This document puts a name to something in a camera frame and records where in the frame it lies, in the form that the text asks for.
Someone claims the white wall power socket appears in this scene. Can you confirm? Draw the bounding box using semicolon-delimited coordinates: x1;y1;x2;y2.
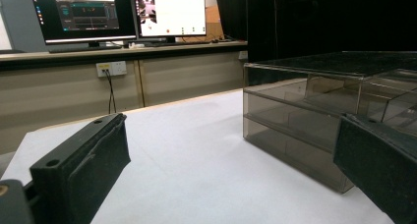
95;60;128;79

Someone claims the long wooden desk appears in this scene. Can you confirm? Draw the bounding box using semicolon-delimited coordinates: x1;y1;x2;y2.
0;40;249;155

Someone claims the black curtain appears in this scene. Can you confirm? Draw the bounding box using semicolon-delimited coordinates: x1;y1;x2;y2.
214;0;417;64

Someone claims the white-screen computer monitor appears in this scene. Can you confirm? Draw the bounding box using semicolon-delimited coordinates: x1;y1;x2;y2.
132;0;208;44

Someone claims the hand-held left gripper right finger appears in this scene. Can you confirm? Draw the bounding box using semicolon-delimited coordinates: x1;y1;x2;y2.
332;112;417;224

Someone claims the dark-screen computer monitor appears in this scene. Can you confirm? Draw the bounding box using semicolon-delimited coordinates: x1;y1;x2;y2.
29;0;138;49

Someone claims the smoky transparent acrylic drawer box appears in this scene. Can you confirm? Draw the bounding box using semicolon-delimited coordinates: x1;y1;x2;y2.
242;50;417;195

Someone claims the black power cable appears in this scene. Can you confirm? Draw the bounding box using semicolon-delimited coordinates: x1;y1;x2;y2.
102;68;118;115

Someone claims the black keyboard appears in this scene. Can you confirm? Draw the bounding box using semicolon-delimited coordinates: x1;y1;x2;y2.
48;44;123;54

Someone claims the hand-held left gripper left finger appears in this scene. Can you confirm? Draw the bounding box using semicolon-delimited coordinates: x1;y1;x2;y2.
29;112;132;224

